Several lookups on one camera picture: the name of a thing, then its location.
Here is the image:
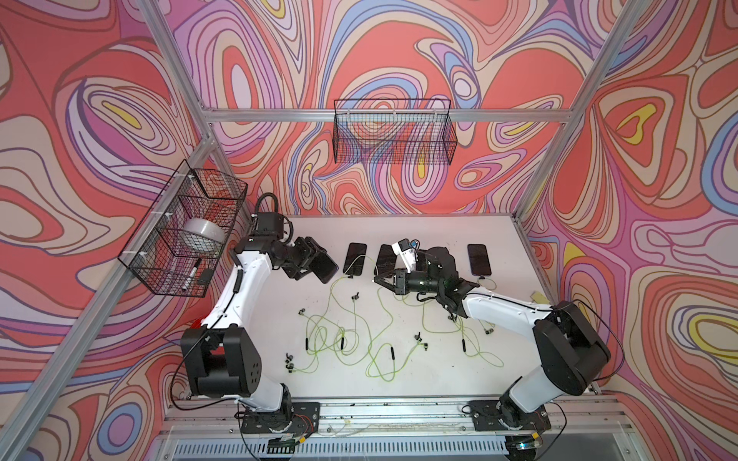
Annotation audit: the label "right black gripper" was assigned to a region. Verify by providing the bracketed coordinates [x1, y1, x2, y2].
[374, 267, 442, 296]

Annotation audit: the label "blue phone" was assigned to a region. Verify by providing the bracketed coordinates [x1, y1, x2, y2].
[467, 243, 492, 278]

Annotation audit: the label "black phone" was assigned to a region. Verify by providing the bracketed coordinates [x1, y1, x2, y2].
[309, 253, 338, 284]
[374, 244, 397, 277]
[343, 242, 368, 278]

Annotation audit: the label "green earphones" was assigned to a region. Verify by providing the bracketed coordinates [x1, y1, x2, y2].
[313, 276, 372, 367]
[364, 288, 426, 383]
[477, 276, 497, 335]
[286, 308, 341, 375]
[395, 295, 505, 369]

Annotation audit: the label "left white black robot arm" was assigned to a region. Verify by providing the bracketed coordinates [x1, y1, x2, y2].
[180, 211, 338, 418]

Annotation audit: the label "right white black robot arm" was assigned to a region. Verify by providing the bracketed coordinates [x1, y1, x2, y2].
[374, 244, 611, 417]

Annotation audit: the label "white tape roll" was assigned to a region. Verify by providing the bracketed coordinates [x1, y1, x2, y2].
[183, 218, 226, 248]

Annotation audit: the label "black marker in basket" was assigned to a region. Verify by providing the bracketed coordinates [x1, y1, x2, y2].
[181, 259, 213, 292]

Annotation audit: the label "yellow binder clip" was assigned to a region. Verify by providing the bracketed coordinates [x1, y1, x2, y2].
[530, 291, 551, 305]

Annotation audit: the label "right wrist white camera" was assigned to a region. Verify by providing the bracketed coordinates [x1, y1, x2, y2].
[391, 238, 417, 272]

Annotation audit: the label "left black wire basket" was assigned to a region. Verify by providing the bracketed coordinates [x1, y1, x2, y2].
[118, 161, 248, 298]

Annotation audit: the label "black wire basket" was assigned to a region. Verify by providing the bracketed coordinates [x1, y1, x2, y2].
[118, 161, 248, 298]
[332, 96, 457, 166]

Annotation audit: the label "back black wire basket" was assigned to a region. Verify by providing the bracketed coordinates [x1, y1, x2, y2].
[332, 96, 457, 166]

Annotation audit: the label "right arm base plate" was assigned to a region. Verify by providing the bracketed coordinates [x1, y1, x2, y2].
[462, 400, 552, 432]

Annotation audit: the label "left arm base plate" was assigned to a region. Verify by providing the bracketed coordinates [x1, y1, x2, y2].
[236, 401, 321, 437]

